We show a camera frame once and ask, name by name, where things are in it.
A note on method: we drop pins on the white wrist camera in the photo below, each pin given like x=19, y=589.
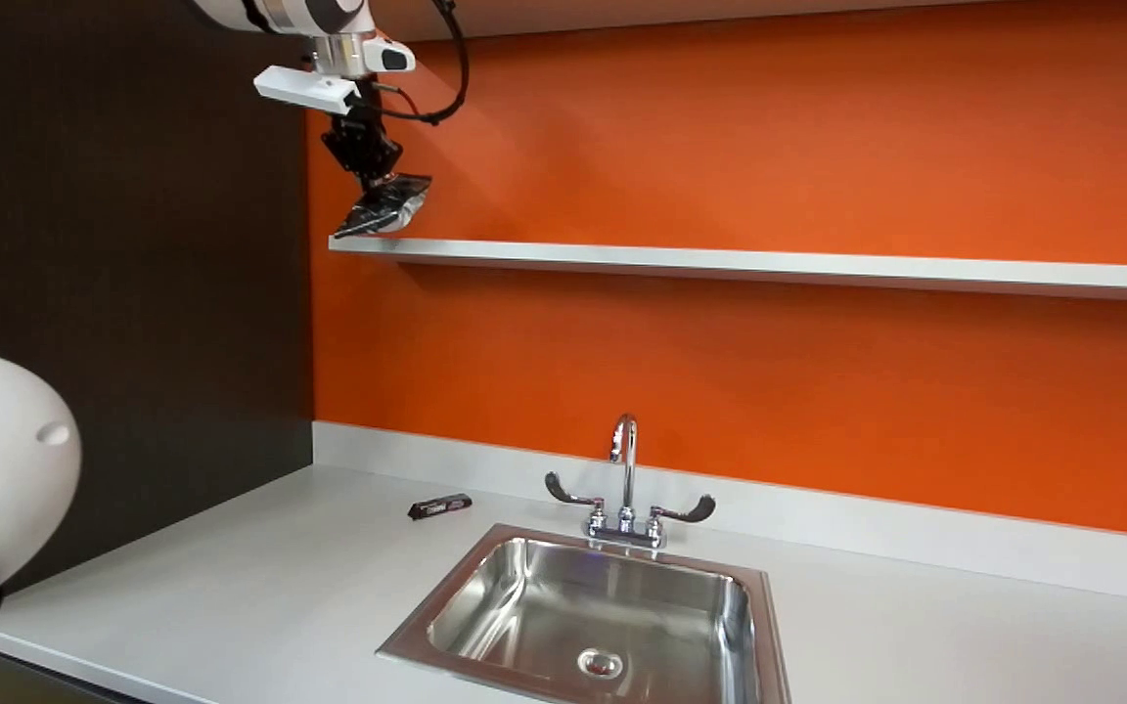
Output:
x=307, y=88

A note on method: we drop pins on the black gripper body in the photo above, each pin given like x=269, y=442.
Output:
x=361, y=141

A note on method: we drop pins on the chrome faucet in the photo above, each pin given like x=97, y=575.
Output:
x=623, y=523

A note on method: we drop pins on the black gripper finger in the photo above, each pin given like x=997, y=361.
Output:
x=405, y=189

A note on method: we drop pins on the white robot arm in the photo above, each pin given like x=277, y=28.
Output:
x=40, y=448

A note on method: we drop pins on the black Lays chips bag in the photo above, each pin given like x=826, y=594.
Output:
x=384, y=208

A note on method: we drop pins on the dark wood cabinet panel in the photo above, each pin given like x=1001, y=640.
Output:
x=156, y=255

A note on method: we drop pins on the white lower wall shelf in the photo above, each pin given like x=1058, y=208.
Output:
x=903, y=272

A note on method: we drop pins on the stainless steel sink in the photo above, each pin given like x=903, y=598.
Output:
x=586, y=624

